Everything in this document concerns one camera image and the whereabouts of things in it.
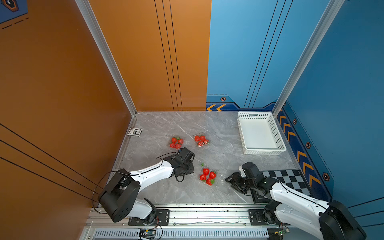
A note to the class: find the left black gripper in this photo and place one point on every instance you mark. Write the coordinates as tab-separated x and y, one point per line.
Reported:
191	168

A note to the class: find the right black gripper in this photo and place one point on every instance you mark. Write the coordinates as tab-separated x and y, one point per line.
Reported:
234	181

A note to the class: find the clear plastic clamshell container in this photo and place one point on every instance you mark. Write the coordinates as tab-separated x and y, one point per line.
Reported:
178	146

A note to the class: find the strawberry one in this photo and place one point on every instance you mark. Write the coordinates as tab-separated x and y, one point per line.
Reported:
205	171

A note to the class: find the strawberry three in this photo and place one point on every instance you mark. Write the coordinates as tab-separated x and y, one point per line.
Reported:
203	177

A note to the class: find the clear clamshell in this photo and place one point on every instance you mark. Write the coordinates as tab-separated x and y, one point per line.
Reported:
201	173

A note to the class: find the strawberry seven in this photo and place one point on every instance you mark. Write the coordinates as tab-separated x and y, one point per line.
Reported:
203	143

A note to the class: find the strawberry four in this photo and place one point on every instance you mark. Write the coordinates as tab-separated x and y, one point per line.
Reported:
210	181

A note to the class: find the white perforated plastic basket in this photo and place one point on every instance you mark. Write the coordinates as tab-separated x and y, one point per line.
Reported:
260	134

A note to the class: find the strawberry two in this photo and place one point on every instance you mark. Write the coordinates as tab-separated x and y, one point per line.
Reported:
212	175

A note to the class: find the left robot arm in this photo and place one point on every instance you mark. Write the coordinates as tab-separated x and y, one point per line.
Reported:
119	198

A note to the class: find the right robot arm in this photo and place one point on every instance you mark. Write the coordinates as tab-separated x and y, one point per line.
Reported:
324	220

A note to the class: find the black white checkerboard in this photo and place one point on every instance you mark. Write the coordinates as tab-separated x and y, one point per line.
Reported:
291	178

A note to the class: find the right green circuit board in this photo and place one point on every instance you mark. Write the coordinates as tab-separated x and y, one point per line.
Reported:
282	233

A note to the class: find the green circuit board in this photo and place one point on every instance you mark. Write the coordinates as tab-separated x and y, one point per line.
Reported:
147	234
282	233

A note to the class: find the left green circuit board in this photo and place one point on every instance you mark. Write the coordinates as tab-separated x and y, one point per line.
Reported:
147	234

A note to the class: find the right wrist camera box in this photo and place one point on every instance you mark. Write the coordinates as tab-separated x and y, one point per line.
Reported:
243	175

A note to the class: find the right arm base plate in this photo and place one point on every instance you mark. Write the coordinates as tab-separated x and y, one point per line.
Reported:
261	217

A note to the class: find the aluminium front rail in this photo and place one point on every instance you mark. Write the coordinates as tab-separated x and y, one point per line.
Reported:
197	216

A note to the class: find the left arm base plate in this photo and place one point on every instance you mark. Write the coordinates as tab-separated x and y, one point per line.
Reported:
161	217

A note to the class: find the left aluminium corner post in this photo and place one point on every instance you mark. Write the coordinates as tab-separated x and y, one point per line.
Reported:
101	42

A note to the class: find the aluminium corner post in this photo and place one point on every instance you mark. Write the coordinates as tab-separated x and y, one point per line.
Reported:
101	42
317	36

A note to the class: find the right aluminium corner post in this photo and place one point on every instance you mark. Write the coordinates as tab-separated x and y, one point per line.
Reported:
317	36

